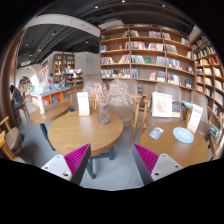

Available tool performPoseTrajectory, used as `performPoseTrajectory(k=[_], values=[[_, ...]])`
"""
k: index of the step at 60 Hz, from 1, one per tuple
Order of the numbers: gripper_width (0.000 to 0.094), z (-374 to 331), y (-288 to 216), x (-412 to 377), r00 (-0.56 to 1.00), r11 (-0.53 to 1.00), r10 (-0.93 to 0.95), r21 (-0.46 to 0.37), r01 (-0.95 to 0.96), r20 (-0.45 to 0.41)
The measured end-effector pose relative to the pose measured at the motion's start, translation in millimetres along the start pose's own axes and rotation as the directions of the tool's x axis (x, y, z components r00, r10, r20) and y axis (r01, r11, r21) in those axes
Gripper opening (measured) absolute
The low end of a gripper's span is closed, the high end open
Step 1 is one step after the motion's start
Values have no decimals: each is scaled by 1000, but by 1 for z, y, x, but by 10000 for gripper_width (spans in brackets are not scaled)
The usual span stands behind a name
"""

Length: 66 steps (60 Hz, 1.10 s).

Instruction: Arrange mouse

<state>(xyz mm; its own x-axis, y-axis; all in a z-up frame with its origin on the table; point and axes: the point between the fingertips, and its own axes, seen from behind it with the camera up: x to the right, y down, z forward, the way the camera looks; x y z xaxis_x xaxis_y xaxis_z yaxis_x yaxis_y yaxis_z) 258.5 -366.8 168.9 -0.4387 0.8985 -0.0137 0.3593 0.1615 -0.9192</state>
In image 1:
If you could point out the grey computer mouse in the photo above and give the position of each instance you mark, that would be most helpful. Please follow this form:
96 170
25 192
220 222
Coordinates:
156 133

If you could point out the round wooden table right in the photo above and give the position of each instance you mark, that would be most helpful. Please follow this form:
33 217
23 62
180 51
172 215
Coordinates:
184 154

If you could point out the round blue mouse pad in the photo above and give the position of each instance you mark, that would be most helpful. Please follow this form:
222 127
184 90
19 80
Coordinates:
183 135

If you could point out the seated person in black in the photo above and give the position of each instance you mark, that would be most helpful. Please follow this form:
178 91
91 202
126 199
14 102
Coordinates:
16 96

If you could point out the white sign stand right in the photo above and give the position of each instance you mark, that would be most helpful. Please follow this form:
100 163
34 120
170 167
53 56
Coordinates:
195 118

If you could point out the white sign stand left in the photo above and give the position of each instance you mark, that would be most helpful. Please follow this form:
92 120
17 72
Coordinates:
41 107

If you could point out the blue orange display counter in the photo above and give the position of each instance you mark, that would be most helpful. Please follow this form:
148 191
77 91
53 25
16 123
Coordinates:
50 97

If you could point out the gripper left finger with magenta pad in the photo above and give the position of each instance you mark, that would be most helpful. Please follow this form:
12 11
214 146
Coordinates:
70 167

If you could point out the large wooden bookshelf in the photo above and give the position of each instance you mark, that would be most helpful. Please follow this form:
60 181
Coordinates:
148 54

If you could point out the white picture card stand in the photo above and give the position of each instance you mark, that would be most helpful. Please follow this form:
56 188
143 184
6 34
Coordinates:
161 105

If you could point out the wooden chair with beige cushion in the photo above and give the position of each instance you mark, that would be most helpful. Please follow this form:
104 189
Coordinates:
128 113

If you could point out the round wooden table centre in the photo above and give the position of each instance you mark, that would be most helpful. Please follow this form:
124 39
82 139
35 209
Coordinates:
71 131

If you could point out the white sign stand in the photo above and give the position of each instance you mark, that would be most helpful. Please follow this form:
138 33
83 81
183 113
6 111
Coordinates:
41 107
195 118
83 104

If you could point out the wooden chair far left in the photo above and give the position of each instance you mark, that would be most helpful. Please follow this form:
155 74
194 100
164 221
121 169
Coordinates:
10 140

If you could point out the white sign stand centre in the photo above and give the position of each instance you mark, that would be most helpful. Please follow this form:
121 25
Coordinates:
83 104

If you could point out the round wooden table left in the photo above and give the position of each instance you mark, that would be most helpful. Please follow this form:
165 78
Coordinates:
52 112

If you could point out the right side bookshelf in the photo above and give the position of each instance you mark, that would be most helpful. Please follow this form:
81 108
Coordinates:
209 92

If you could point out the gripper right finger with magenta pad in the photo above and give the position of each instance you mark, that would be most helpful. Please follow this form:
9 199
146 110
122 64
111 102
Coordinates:
152 166

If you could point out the round wooden table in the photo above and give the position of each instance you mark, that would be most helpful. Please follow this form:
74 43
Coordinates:
184 154
71 131
52 112

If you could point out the distant wooden bookshelf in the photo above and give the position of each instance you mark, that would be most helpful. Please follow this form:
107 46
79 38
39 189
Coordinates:
62 63

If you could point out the glass vase with dried flowers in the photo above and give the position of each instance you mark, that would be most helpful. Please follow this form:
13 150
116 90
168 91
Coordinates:
105 95

